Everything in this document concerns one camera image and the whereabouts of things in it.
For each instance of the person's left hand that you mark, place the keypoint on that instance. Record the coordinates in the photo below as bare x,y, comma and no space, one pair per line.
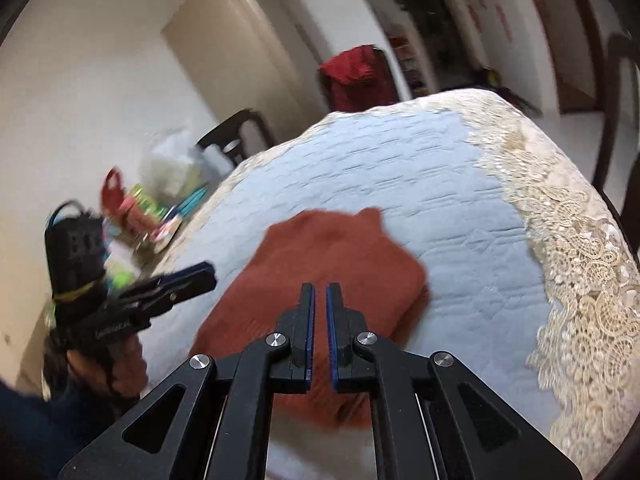
130,365

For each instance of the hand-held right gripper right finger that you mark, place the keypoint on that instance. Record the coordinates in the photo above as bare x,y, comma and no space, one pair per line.
330,330

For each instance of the turquoise plastic clip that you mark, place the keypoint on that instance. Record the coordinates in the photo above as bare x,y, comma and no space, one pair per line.
192,200

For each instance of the small red gift bag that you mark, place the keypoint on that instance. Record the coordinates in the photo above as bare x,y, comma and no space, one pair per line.
112,190

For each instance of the rust knitted sweater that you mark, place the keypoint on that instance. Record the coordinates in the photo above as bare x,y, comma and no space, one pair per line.
330,255

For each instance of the beige door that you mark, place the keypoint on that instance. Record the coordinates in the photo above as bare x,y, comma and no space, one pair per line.
240,50

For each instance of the white plastic bag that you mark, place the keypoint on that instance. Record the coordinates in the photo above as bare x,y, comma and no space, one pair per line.
175,165

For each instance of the red checkered cloth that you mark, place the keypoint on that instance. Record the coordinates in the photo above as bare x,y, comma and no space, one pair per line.
355,77

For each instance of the pink and white packet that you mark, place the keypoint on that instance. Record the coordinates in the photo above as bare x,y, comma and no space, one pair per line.
167,232

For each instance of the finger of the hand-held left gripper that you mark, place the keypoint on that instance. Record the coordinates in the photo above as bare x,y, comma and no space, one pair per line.
192,272
192,292

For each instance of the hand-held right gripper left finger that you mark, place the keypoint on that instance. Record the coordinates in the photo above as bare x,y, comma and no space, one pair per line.
311,320

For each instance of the person's left forearm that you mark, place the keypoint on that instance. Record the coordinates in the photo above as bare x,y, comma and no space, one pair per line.
40,435

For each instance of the brown wooden chair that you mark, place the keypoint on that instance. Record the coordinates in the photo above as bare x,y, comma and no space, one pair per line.
615,110

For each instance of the green snack packet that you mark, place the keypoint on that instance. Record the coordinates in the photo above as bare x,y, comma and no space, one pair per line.
145,202

